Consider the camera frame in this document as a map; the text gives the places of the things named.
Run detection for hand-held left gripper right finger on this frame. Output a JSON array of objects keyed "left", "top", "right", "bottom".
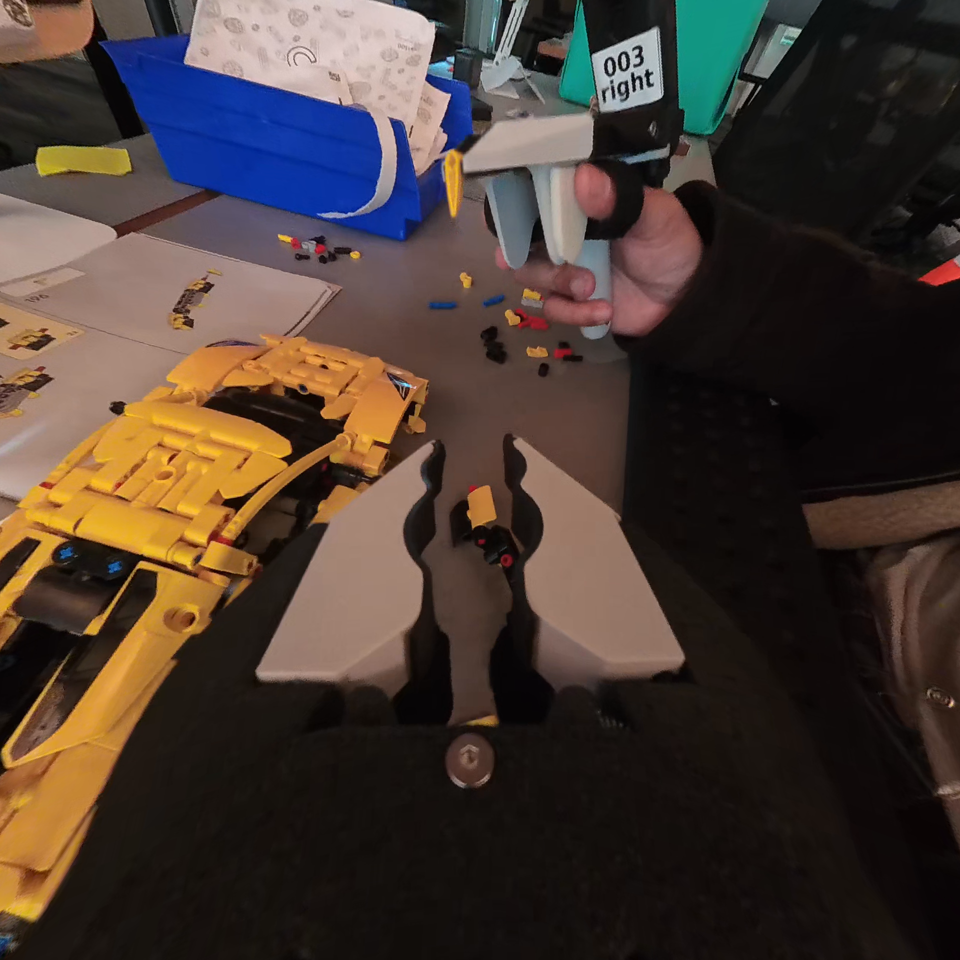
[{"left": 489, "top": 433, "right": 687, "bottom": 725}]

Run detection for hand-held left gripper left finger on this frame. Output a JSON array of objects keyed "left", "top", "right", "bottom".
[{"left": 255, "top": 438, "right": 453, "bottom": 725}]

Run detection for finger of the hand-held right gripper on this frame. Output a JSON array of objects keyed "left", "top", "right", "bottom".
[{"left": 459, "top": 112, "right": 599, "bottom": 177}]

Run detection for black and yellow brick subassembly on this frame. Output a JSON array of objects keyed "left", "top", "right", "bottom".
[{"left": 448, "top": 498, "right": 520, "bottom": 567}]

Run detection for yellow toy brick car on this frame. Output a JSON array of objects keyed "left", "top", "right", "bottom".
[{"left": 0, "top": 335, "right": 430, "bottom": 924}]

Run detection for person's right forearm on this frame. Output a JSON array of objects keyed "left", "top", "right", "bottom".
[{"left": 622, "top": 180, "right": 960, "bottom": 481}]

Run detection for person's right hand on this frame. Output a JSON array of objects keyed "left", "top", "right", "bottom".
[{"left": 493, "top": 161, "right": 706, "bottom": 339}]

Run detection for wooden tilting book stand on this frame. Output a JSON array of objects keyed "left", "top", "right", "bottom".
[{"left": 480, "top": 0, "right": 549, "bottom": 102}]

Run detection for scattered mixed brick pieces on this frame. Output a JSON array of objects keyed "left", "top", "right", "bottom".
[{"left": 427, "top": 270, "right": 586, "bottom": 376}]

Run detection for black mesh office chair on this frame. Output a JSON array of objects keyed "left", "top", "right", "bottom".
[{"left": 712, "top": 0, "right": 960, "bottom": 256}]

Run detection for small cluster of brick pieces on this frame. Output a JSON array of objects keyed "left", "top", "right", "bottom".
[{"left": 277, "top": 232, "right": 361, "bottom": 265}]

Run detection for white patterned paper bag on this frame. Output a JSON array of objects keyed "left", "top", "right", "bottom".
[{"left": 183, "top": 0, "right": 451, "bottom": 219}]

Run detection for blue plastic bin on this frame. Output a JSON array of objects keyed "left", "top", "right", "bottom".
[{"left": 101, "top": 33, "right": 474, "bottom": 241}]

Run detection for open instruction booklet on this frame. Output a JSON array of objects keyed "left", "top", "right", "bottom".
[{"left": 0, "top": 232, "right": 342, "bottom": 500}]

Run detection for yellow paper strip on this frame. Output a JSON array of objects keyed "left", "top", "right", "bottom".
[{"left": 36, "top": 144, "right": 132, "bottom": 177}]

